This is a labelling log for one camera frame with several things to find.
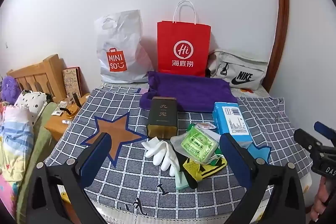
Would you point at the brown wooden door frame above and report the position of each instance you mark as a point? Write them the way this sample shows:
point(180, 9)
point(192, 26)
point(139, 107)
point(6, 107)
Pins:
point(284, 3)

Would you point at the yellow black pouch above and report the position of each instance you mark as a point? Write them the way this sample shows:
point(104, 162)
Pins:
point(203, 169)

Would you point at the purple plush toy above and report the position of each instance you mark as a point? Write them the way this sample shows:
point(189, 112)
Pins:
point(8, 88)

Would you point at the amber glass ashtray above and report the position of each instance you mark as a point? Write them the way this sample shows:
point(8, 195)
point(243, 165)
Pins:
point(69, 112)

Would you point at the blue tissue pack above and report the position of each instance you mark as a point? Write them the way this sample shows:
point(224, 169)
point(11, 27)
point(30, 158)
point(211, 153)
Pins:
point(225, 119)

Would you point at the wooden headboard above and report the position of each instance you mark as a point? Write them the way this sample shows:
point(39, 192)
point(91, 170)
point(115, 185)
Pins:
point(39, 71)

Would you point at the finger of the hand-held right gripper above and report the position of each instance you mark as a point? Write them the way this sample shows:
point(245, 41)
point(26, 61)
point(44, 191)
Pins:
point(305, 140)
point(322, 128)

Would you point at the small orange-print sachet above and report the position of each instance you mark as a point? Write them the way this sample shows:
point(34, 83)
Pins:
point(204, 126)

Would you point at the person's right hand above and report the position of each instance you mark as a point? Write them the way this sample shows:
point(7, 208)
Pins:
point(321, 200)

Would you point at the blue star patch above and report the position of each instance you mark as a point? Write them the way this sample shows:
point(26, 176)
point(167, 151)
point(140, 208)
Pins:
point(260, 154)

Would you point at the dark tin box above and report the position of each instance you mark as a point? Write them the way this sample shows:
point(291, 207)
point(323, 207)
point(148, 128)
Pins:
point(161, 113)

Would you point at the black sock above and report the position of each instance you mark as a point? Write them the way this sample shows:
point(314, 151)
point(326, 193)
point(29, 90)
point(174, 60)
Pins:
point(190, 179)

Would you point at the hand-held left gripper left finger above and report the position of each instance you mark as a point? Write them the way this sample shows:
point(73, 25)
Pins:
point(94, 158)

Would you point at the white plastic shopping bag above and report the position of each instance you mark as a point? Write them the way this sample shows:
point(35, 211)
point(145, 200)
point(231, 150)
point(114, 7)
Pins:
point(118, 43)

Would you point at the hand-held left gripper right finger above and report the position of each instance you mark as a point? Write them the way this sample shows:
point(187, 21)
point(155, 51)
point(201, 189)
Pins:
point(236, 161)

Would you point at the green cassette-print pouch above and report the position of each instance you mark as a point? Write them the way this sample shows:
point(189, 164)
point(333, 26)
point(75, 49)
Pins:
point(199, 144)

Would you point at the colourful quilt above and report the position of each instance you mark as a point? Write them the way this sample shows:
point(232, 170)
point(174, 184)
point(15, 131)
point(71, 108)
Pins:
point(13, 140)

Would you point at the small white tube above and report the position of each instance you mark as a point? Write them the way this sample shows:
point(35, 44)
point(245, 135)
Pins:
point(66, 122)

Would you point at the purple cloth bag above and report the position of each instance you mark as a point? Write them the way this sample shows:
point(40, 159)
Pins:
point(189, 90)

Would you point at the red paper bag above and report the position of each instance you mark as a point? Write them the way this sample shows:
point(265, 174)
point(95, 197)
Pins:
point(183, 37)

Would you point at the grey waist bag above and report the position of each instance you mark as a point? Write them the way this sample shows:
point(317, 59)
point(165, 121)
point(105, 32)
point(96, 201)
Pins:
point(244, 66)

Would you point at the white printed bed sheet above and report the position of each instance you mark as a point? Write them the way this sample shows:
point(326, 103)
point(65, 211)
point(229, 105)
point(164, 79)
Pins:
point(248, 92)

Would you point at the white dotted pillow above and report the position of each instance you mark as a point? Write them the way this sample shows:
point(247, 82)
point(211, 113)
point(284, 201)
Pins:
point(30, 104)

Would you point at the patterned book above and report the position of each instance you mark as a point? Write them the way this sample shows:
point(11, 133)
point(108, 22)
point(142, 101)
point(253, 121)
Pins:
point(72, 81)

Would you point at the brown star patch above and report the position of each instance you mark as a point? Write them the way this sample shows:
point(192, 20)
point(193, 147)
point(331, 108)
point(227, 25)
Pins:
point(113, 137)

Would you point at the green bed sheet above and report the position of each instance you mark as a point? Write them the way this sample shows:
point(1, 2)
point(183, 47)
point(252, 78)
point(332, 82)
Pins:
point(39, 140)

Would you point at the small white packet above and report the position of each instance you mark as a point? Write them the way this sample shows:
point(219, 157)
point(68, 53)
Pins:
point(58, 109)

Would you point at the grey checked blanket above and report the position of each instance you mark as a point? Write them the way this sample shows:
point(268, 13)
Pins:
point(131, 174)

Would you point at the wooden nightstand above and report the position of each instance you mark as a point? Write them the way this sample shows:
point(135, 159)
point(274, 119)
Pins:
point(56, 127)

